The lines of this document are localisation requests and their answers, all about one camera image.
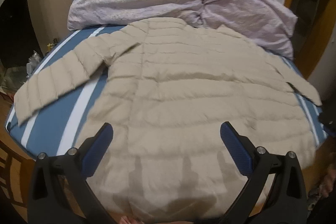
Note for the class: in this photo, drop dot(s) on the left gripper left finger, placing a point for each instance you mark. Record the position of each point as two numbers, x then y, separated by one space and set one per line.
47 201

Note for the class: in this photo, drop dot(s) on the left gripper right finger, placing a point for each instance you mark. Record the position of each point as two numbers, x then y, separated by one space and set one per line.
286 200

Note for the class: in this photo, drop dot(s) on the beige puffer jacket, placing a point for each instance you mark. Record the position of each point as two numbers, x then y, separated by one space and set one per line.
169 88

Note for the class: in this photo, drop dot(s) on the wooden chair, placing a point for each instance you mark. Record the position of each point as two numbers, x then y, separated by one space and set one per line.
16 174

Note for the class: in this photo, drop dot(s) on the blue white striped bedsheet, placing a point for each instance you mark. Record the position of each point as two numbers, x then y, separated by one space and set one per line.
55 128

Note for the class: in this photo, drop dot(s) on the black television screen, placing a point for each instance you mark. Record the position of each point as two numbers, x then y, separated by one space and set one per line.
18 38

